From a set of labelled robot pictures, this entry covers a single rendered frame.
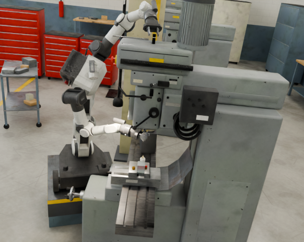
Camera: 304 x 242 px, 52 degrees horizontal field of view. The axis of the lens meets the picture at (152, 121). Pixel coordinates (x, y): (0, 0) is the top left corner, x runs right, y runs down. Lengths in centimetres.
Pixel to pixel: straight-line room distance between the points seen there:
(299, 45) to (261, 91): 712
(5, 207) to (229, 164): 237
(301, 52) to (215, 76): 733
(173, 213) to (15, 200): 186
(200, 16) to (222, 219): 144
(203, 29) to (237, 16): 851
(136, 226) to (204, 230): 72
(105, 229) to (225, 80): 147
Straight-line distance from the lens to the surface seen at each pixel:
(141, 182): 226
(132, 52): 199
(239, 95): 214
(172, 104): 209
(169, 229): 261
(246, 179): 231
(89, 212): 257
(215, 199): 236
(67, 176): 297
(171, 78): 203
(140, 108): 213
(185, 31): 202
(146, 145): 264
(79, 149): 307
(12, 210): 361
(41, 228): 335
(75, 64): 243
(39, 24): 719
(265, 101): 220
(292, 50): 922
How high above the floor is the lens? 227
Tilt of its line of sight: 24 degrees down
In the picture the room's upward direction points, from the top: 6 degrees clockwise
